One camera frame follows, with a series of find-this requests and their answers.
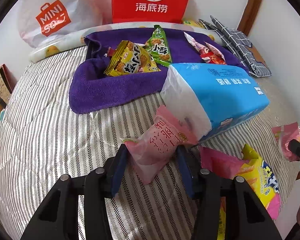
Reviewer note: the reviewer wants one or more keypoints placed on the patterned cardboard box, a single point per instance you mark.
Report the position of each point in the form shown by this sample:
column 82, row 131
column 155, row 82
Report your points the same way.
column 1, row 85

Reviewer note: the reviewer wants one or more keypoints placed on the pink printed snack packet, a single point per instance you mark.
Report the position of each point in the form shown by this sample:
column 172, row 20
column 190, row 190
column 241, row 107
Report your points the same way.
column 285, row 135

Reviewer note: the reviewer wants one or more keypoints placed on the green snack packet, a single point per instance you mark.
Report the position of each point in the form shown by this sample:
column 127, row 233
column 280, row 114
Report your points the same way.
column 160, row 50

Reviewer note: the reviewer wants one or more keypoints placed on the yellow snack bag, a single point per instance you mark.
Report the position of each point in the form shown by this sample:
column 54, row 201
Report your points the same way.
column 257, row 177

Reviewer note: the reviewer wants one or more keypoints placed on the blue tissue pack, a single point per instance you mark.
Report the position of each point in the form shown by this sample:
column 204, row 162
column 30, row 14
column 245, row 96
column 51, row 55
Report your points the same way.
column 215, row 92

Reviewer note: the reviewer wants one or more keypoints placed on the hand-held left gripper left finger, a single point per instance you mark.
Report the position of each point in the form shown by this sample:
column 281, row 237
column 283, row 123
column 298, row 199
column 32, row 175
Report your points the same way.
column 120, row 166

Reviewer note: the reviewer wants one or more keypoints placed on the striped bed quilt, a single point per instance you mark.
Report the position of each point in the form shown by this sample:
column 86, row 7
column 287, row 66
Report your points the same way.
column 52, row 135

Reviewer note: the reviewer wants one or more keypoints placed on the rolled fruit print mat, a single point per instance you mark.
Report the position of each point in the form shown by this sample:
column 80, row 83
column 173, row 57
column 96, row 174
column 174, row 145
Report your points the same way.
column 65, row 40

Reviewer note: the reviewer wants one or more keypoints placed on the yellow chips bag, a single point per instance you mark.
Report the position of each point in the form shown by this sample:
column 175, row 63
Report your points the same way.
column 191, row 23

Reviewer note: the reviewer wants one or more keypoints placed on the red white snack packet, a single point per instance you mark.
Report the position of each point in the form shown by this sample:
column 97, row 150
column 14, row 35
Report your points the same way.
column 213, row 48

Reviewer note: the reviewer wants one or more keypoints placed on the grey plaid pillowcase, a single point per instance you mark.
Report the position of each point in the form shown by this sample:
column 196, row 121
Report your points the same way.
column 240, row 45

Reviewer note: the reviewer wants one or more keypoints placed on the pink plastic packet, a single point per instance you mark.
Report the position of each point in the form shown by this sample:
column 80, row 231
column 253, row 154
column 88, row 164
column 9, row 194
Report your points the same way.
column 220, row 162

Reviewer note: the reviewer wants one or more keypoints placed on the white plastic bag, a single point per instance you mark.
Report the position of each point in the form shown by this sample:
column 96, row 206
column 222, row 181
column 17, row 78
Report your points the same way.
column 52, row 17

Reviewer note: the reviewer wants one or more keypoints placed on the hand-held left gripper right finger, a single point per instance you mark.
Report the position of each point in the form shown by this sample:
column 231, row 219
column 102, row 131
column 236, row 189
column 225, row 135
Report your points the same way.
column 185, row 171

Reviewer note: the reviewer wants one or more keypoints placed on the purple towel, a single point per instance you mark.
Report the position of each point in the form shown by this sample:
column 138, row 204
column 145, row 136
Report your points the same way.
column 120, row 90

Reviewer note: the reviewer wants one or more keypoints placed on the wooden door frame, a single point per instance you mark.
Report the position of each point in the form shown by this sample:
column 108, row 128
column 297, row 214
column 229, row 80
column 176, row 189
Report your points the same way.
column 252, row 5

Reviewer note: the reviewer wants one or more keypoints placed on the yellow black snack packet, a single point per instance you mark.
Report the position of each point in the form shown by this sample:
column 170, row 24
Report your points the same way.
column 146, row 60
column 118, row 60

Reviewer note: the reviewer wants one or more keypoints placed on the red paper bag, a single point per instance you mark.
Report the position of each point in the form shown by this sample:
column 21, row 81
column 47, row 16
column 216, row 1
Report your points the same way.
column 152, row 2

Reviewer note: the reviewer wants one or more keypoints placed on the white pink snack packet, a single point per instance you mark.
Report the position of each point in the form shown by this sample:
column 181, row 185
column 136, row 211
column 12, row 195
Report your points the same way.
column 193, row 42

